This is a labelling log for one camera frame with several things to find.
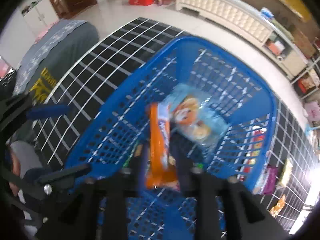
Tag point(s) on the orange snack pouch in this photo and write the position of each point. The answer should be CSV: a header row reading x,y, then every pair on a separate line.
x,y
275,210

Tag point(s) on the blue plastic basket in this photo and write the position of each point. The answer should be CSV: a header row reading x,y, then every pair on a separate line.
x,y
217,206

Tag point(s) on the red yellow snack pouch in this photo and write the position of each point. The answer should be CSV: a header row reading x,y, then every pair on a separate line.
x,y
256,143

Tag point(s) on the white wire shelf rack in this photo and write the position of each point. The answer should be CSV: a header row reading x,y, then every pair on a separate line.
x,y
306,82

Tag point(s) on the blue tissue box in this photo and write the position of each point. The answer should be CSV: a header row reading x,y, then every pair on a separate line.
x,y
266,13

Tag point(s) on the orange box in cabinet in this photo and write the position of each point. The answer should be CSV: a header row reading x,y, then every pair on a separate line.
x,y
276,47

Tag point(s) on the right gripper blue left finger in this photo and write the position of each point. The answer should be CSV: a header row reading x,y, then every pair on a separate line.
x,y
142,155

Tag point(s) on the light blue cartoon snack bag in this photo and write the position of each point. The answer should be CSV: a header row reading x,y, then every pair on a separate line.
x,y
193,116

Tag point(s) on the clear pack yellow crackers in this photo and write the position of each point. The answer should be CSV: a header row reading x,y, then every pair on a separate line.
x,y
286,173

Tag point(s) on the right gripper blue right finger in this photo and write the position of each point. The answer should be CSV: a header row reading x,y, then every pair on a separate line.
x,y
179,149

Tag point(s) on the white tv cabinet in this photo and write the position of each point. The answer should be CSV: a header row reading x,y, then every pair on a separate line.
x,y
247,22

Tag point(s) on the black white grid tablecloth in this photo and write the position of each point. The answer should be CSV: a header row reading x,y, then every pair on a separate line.
x,y
111,85

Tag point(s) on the pink gift bag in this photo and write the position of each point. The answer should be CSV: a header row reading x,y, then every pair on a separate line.
x,y
312,110

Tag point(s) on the orange blue biscuit pack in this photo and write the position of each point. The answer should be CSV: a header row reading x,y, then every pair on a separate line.
x,y
162,171

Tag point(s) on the purple snack packet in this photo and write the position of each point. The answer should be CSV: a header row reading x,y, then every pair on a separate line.
x,y
269,181

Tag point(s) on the grey queen cushion chair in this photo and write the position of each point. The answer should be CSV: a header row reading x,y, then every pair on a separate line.
x,y
52,55

